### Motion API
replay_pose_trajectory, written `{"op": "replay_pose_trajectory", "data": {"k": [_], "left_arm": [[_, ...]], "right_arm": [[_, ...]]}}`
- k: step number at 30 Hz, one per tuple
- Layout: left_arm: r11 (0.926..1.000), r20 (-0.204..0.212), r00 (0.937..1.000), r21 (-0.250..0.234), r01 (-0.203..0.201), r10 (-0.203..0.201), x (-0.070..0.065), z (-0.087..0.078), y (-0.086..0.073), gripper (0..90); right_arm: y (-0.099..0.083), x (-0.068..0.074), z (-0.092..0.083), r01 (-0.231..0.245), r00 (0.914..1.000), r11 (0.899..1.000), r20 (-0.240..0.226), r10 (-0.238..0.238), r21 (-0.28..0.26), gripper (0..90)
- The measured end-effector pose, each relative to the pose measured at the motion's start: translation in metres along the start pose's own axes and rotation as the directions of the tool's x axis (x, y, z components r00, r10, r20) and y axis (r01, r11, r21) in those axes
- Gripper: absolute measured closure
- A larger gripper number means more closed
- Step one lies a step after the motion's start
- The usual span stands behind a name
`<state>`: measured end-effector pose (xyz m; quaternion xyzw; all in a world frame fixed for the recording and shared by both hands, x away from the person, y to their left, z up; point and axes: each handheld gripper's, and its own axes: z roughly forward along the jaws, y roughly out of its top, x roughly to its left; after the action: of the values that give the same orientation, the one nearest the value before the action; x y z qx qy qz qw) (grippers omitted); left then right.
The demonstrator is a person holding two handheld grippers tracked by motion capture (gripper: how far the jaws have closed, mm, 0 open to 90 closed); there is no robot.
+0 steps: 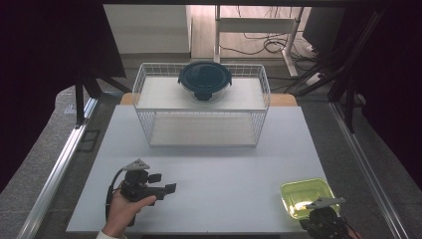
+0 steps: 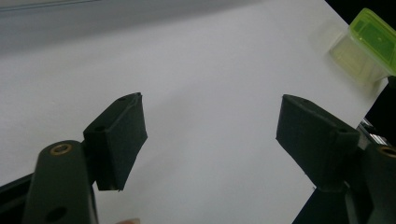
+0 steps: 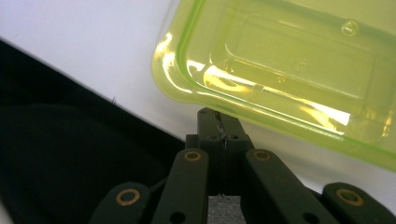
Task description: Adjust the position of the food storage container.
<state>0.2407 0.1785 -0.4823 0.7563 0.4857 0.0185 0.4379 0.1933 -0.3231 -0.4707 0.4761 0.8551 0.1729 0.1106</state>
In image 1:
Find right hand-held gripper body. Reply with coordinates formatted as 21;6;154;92
300;197;348;239

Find aluminium rail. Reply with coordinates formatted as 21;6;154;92
15;97;100;239
327;101;412;239

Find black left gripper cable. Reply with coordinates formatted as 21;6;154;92
105;167;129;223

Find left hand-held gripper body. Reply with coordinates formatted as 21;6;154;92
118;158;159;228

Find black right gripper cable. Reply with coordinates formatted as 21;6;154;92
337;216;361;239

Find white desk frame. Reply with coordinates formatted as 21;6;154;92
213;4;306;79

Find green plastic tray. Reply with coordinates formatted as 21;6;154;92
280;177;341;221

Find round dark lidded food container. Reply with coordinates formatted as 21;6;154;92
177;60;233;103

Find white wire rack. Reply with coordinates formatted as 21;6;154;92
131;62;272;148

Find person's left hand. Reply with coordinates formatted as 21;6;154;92
102;191;157;238

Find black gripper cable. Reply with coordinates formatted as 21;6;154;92
105;167;129;223
337;216;361;239

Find person's left white sleeve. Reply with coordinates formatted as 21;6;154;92
95;230;127;239

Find black floor cables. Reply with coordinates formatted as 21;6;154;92
220;5;317;62

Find black metal stand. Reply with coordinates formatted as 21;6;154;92
284;9;387;134
74;64;132;129

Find white cabinet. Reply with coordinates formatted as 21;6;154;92
104;4;193;55

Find dark curtain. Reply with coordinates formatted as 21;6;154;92
0;0;127;194
342;0;422;191

